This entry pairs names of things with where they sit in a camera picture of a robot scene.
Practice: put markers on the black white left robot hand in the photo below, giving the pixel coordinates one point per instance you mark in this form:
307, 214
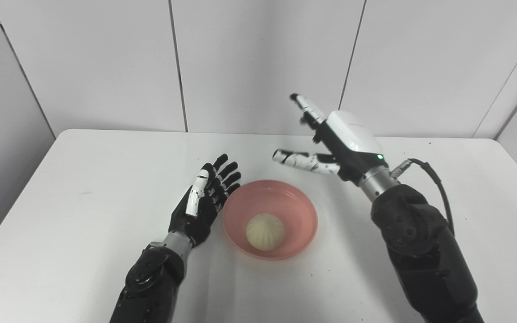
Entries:
198, 220

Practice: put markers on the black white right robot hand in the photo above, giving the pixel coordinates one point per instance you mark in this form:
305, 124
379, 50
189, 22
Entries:
352, 139

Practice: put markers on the cream steamed bun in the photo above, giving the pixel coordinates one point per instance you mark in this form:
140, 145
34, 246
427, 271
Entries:
265, 231

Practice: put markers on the pink round plate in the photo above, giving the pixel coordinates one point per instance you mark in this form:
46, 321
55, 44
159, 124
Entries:
292, 211

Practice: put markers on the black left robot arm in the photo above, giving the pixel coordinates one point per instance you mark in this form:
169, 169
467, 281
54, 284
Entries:
151, 287

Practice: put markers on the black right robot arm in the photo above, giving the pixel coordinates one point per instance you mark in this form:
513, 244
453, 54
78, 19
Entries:
420, 251

